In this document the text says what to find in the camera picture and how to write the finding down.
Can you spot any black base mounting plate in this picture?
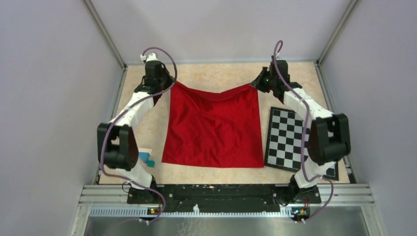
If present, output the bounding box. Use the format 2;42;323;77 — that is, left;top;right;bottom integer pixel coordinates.
127;184;322;213

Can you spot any aluminium front rail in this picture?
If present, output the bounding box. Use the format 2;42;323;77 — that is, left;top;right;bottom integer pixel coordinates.
79;184;375;219

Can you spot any teal cube block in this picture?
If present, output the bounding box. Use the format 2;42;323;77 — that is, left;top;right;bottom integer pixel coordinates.
147;160;155;168

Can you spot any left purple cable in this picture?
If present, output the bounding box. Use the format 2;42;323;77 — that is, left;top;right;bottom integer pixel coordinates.
99;47;178;225

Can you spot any black white checkerboard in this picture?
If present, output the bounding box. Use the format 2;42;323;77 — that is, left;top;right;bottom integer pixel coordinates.
264;106;339;181

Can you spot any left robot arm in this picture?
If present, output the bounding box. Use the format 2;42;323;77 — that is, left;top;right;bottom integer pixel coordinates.
97;53;175;203

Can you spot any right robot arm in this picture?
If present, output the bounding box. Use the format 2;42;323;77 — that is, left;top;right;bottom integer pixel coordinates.
250;57;351;203

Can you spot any red cloth napkin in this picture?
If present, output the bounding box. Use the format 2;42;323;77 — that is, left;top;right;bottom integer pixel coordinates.
162;83;264;168

